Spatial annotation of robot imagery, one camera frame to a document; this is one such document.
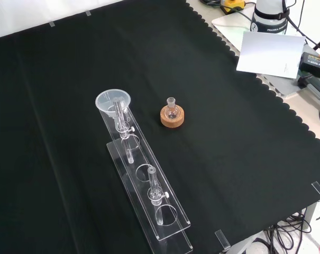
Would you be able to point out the clear plastic funnel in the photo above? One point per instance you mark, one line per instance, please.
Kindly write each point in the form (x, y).
(104, 101)

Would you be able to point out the clear acrylic funnel stand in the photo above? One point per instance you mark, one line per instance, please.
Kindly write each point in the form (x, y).
(151, 169)

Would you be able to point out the round-bottom glass flask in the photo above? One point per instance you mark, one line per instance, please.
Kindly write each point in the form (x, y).
(172, 110)

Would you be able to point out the black bench cloth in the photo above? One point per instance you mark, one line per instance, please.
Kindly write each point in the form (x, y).
(228, 132)

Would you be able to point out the pale board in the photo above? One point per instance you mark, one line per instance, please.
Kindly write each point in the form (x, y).
(228, 27)

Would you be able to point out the clear table clamp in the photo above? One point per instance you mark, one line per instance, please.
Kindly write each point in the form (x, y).
(222, 239)
(319, 189)

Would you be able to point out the white card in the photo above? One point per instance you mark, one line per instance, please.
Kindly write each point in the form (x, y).
(270, 54)

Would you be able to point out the grey tape piece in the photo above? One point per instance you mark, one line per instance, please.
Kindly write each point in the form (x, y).
(88, 13)
(51, 24)

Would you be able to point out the yellow stop button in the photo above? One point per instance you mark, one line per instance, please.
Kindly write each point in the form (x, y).
(232, 3)

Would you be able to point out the black power adapter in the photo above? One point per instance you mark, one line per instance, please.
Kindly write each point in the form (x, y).
(314, 62)

